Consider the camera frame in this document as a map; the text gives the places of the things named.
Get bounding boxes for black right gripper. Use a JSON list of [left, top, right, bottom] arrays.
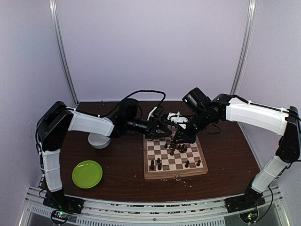
[[172, 109, 211, 144]]

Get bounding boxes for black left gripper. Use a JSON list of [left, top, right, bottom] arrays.
[[126, 116, 172, 139]]

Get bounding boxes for dark rook chess piece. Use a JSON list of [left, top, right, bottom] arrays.
[[150, 159, 155, 170]]

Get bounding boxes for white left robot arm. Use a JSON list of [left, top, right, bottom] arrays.
[[35, 94, 172, 209]]

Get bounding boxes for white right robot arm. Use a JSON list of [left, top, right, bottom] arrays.
[[168, 88, 301, 208]]

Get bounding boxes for wooden chess board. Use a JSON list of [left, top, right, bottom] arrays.
[[143, 137, 208, 181]]

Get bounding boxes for white ceramic bowl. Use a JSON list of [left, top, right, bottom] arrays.
[[88, 133, 111, 149]]

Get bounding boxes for green plate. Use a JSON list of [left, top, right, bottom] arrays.
[[72, 160, 103, 189]]

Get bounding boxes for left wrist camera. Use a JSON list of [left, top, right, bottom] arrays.
[[147, 105, 164, 121]]

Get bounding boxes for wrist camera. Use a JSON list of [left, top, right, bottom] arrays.
[[167, 112, 188, 129], [147, 105, 164, 121]]

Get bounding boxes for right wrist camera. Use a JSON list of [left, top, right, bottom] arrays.
[[167, 112, 188, 129]]

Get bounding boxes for aluminium front frame rail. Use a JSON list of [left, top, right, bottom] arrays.
[[17, 186, 291, 226]]

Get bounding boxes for right aluminium corner post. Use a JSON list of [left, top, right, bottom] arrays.
[[230, 0, 257, 95]]

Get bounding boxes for aluminium corner frame post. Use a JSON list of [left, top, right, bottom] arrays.
[[49, 0, 79, 106]]

